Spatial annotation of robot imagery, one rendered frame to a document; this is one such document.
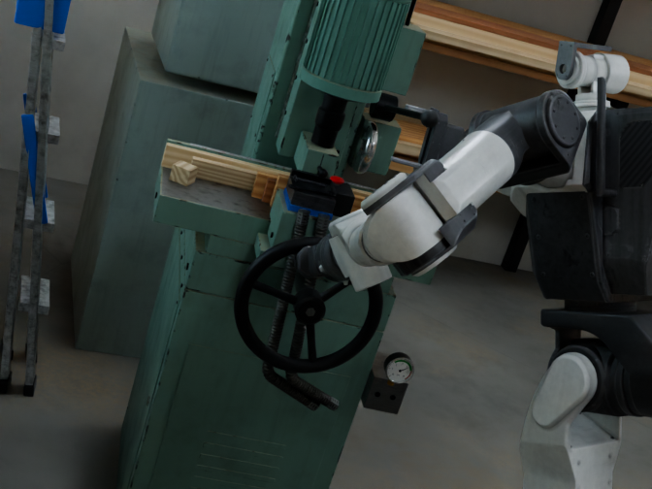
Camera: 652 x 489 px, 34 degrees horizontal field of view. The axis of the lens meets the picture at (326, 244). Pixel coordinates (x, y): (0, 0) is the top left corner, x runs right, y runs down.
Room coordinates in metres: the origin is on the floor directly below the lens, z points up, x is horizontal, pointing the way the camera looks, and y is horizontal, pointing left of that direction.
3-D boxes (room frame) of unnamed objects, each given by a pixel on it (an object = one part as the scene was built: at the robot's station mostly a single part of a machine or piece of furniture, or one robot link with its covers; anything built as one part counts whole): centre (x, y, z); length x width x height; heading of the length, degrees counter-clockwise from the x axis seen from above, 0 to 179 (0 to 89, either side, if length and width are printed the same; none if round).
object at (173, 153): (2.27, 0.10, 0.92); 0.60 x 0.02 x 0.05; 104
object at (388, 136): (2.47, -0.04, 1.02); 0.09 x 0.07 x 0.12; 104
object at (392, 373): (2.11, -0.23, 0.65); 0.06 x 0.04 x 0.08; 104
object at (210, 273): (2.38, 0.10, 0.76); 0.57 x 0.45 x 0.09; 14
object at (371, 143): (2.41, -0.02, 1.02); 0.12 x 0.03 x 0.12; 14
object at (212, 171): (2.27, 0.02, 0.92); 0.62 x 0.02 x 0.04; 104
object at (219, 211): (2.15, 0.07, 0.87); 0.61 x 0.30 x 0.06; 104
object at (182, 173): (2.14, 0.33, 0.92); 0.04 x 0.04 x 0.04; 79
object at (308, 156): (2.28, 0.08, 0.99); 0.14 x 0.07 x 0.09; 14
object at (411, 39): (2.50, -0.02, 1.22); 0.09 x 0.08 x 0.15; 14
